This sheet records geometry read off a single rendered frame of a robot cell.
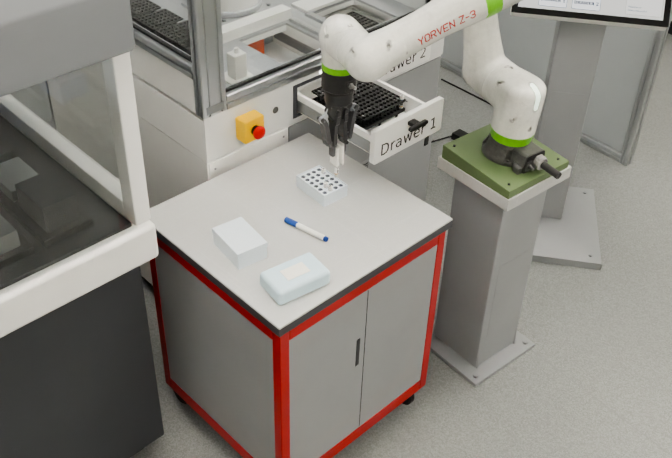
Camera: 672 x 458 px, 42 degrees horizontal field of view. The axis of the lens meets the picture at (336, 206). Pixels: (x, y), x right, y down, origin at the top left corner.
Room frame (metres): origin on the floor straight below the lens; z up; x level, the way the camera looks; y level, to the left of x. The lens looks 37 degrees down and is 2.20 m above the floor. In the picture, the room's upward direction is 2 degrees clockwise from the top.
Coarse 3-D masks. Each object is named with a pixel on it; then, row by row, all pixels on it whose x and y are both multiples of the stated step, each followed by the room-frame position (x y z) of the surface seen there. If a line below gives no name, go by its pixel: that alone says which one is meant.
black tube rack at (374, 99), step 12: (360, 84) 2.34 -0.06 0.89; (372, 84) 2.33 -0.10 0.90; (360, 96) 2.26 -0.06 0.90; (372, 96) 2.27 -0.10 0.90; (384, 96) 2.26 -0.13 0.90; (396, 96) 2.27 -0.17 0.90; (360, 108) 2.19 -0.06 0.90; (372, 108) 2.20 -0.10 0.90; (396, 108) 2.25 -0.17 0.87; (360, 120) 2.17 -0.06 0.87; (372, 120) 2.17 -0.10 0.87; (384, 120) 2.19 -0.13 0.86
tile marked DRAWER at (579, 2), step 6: (576, 0) 2.76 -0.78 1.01; (582, 0) 2.76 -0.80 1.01; (588, 0) 2.76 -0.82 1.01; (594, 0) 2.76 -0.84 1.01; (600, 0) 2.76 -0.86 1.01; (576, 6) 2.75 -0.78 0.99; (582, 6) 2.75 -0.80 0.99; (588, 6) 2.75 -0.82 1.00; (594, 6) 2.74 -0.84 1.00; (600, 6) 2.74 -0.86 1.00
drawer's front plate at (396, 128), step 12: (420, 108) 2.15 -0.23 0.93; (432, 108) 2.19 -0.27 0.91; (396, 120) 2.08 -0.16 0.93; (408, 120) 2.11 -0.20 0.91; (420, 120) 2.15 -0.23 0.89; (432, 120) 2.19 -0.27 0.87; (372, 132) 2.03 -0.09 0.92; (384, 132) 2.04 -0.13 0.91; (396, 132) 2.08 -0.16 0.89; (408, 132) 2.12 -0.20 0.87; (420, 132) 2.15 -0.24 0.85; (432, 132) 2.19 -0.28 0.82; (372, 144) 2.02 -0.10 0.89; (408, 144) 2.12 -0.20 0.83; (372, 156) 2.02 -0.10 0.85; (384, 156) 2.05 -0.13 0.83
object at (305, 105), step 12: (312, 84) 2.33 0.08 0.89; (384, 84) 2.35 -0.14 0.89; (300, 96) 2.26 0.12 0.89; (312, 96) 2.33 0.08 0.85; (408, 96) 2.28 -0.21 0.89; (300, 108) 2.26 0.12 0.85; (312, 108) 2.22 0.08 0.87; (324, 108) 2.19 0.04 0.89; (408, 108) 2.28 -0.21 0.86; (348, 132) 2.11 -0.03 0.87; (360, 132) 2.08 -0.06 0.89; (360, 144) 2.08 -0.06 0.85
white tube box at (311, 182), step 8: (312, 168) 2.02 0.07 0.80; (320, 168) 2.03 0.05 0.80; (296, 176) 1.99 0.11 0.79; (304, 176) 1.99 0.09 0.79; (312, 176) 1.99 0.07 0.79; (320, 176) 1.99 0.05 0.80; (328, 176) 2.00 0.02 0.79; (296, 184) 1.99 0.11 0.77; (304, 184) 1.96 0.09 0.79; (312, 184) 1.95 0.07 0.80; (320, 184) 1.96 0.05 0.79; (328, 184) 1.95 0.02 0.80; (336, 184) 1.95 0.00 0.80; (344, 184) 1.95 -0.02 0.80; (312, 192) 1.93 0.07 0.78; (320, 192) 1.91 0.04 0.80; (328, 192) 1.91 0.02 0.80; (336, 192) 1.92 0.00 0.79; (344, 192) 1.94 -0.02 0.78; (320, 200) 1.91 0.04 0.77; (328, 200) 1.90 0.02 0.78; (336, 200) 1.92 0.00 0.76
